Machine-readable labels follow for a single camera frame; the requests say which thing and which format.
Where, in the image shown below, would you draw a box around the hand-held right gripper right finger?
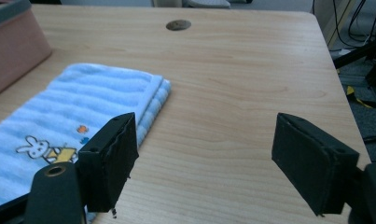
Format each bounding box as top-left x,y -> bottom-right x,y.
271,112 -> 361,217

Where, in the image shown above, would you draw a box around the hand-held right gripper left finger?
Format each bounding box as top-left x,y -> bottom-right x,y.
77,112 -> 140,214

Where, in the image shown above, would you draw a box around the light blue striped towel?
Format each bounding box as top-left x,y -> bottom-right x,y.
0,63 -> 173,222

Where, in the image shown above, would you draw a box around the black metal stand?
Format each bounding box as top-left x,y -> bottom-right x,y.
332,27 -> 376,88

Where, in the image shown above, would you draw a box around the black cables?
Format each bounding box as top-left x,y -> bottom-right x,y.
311,0 -> 376,49

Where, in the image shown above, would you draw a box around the round desk cable grommet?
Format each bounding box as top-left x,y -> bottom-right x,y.
165,19 -> 192,32

